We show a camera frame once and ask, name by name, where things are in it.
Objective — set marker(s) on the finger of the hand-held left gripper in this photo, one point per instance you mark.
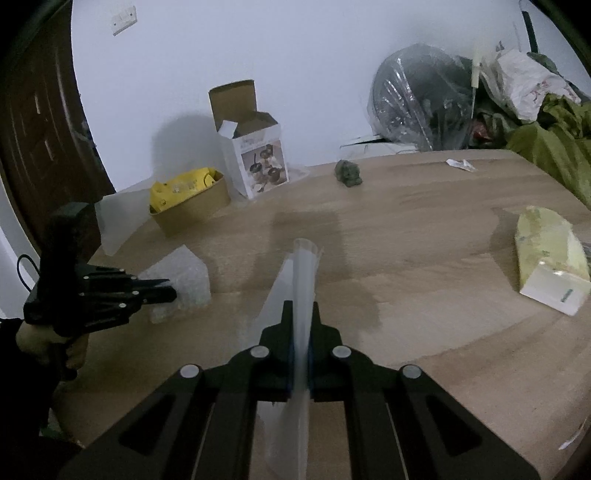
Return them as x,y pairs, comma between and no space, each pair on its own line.
124,304
115,279

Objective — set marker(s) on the black pole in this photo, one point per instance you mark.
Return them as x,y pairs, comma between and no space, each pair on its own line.
531,30

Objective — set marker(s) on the white wall switch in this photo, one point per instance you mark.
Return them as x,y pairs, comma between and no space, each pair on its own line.
123,19

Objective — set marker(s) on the fan wrapped in plastic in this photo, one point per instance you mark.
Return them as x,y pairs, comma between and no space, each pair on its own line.
415,97

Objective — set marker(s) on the white bubble wrap sheet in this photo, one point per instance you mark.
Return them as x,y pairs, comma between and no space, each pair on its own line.
184,281

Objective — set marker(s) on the white plastic bag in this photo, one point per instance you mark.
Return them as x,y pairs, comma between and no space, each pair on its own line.
521,83

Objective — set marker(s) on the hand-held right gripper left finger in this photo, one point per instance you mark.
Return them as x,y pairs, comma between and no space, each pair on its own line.
277,332

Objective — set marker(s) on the clear plastic sheet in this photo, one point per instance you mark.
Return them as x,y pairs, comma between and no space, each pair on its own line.
302,300

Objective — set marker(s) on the pale yellow tissue pack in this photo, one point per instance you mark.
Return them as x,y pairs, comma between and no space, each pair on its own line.
549,258

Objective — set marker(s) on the dark green crumpled wad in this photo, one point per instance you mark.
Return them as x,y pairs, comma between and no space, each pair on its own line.
348,174

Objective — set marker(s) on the person's left hand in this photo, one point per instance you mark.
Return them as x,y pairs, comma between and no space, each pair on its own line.
41,341

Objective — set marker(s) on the person's left forearm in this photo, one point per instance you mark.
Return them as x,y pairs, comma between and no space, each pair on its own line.
23,415

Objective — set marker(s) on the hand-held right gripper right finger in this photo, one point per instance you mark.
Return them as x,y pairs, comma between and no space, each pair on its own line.
325,337

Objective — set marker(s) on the open white carton box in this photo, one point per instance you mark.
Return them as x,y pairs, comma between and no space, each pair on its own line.
258,157

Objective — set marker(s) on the brown cardboard tray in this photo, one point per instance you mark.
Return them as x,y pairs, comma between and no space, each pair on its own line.
194,213

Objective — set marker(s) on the brown wooden door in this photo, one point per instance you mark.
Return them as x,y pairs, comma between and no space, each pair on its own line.
41,138

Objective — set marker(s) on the translucent white plastic sheet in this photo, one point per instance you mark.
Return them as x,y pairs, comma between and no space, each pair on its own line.
115,221

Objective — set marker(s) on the small white wrapper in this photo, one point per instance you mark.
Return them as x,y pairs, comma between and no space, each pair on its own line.
461,165

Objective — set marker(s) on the green cloth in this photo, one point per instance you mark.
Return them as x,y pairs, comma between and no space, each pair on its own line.
554,147

